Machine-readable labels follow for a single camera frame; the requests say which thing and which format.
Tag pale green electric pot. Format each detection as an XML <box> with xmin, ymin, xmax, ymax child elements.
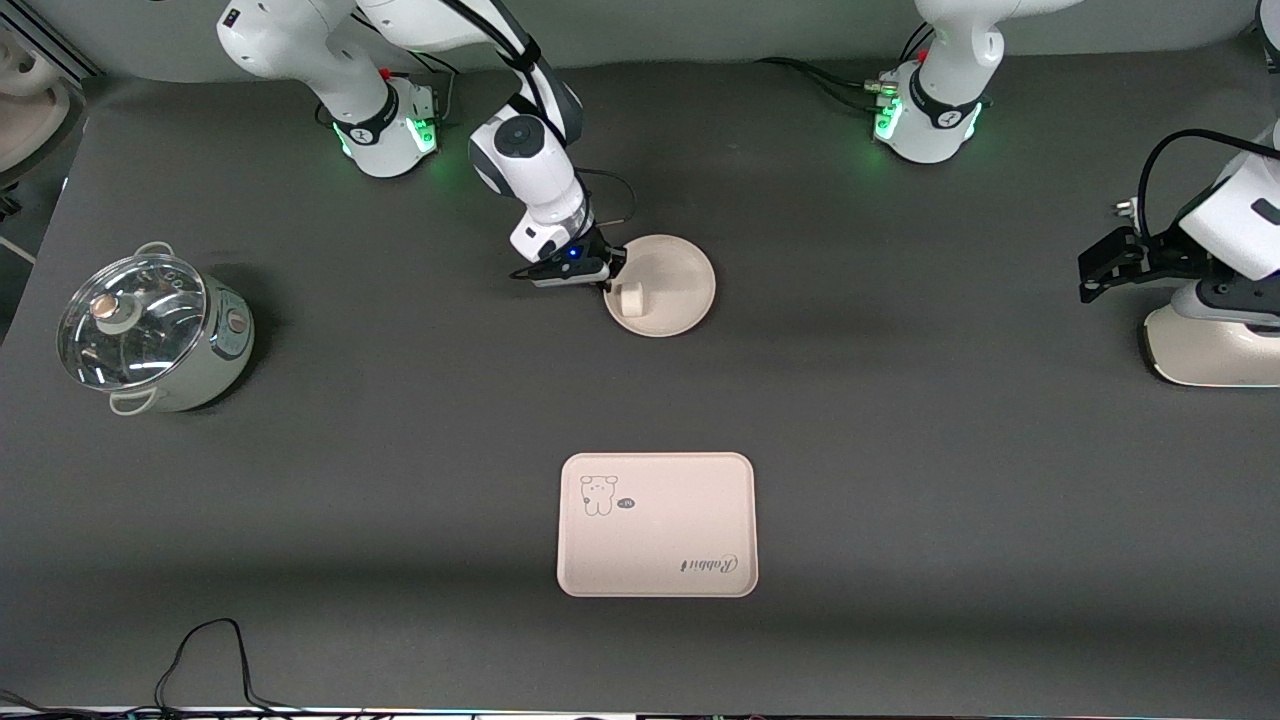
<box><xmin>57</xmin><ymin>241</ymin><xmax>256</xmax><ymax>416</ymax></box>

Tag black left arm base cables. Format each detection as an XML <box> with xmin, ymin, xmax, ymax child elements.
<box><xmin>754</xmin><ymin>22</ymin><xmax>937</xmax><ymax>117</ymax></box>

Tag beige rectangular rabbit tray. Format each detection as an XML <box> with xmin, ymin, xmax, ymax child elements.
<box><xmin>556</xmin><ymin>452</ymin><xmax>759</xmax><ymax>599</ymax></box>

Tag black cable on table edge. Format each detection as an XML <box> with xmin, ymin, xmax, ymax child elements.
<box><xmin>0</xmin><ymin>617</ymin><xmax>421</xmax><ymax>720</ymax></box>

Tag round beige plate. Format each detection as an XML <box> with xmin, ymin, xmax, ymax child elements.
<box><xmin>603</xmin><ymin>234</ymin><xmax>718</xmax><ymax>339</ymax></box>

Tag beige round object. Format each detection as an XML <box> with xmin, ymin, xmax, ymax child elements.
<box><xmin>0</xmin><ymin>25</ymin><xmax>73</xmax><ymax>183</ymax></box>

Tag black right arm base cables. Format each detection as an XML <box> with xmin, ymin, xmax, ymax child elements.
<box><xmin>316</xmin><ymin>18</ymin><xmax>473</xmax><ymax>129</ymax></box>

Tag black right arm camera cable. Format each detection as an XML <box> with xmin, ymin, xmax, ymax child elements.
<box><xmin>440</xmin><ymin>0</ymin><xmax>638</xmax><ymax>227</ymax></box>

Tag cream white toaster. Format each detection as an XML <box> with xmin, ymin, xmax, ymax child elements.
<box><xmin>1142</xmin><ymin>300</ymin><xmax>1280</xmax><ymax>389</ymax></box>

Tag aluminium frame rail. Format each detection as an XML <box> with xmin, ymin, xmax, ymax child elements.
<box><xmin>0</xmin><ymin>0</ymin><xmax>103</xmax><ymax>81</ymax></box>

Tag glass pot lid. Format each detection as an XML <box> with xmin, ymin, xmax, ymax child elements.
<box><xmin>57</xmin><ymin>253</ymin><xmax>209</xmax><ymax>392</ymax></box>

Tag black arm base cables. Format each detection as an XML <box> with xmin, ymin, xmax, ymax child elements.
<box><xmin>316</xmin><ymin>18</ymin><xmax>473</xmax><ymax>129</ymax></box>
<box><xmin>754</xmin><ymin>22</ymin><xmax>937</xmax><ymax>117</ymax></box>

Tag dark grey table mat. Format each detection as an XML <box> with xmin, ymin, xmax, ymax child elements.
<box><xmin>0</xmin><ymin>33</ymin><xmax>1280</xmax><ymax>717</ymax></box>

